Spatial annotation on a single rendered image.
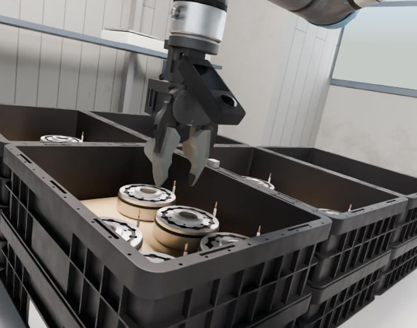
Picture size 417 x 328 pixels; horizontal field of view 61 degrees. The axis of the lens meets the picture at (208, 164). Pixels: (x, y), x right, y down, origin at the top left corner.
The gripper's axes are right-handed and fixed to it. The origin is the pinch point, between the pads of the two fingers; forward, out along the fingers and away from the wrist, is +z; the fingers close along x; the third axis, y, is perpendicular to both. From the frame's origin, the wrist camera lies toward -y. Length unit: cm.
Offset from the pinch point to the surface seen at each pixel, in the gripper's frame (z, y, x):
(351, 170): 3, 11, -69
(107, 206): 9.7, 14.1, 4.3
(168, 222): 6.7, -0.1, 0.7
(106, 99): 15, 234, -85
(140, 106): 18, 236, -116
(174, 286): 1.2, -21.4, 14.0
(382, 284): 20, -14, -47
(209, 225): 6.7, -2.8, -5.2
